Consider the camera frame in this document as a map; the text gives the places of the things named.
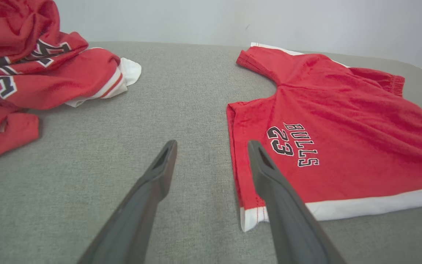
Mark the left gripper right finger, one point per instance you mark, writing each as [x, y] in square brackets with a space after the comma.
[288, 220]

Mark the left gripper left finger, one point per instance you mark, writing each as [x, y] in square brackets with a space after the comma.
[141, 212]

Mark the red Bulls jersey shirt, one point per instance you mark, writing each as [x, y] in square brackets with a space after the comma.
[31, 73]

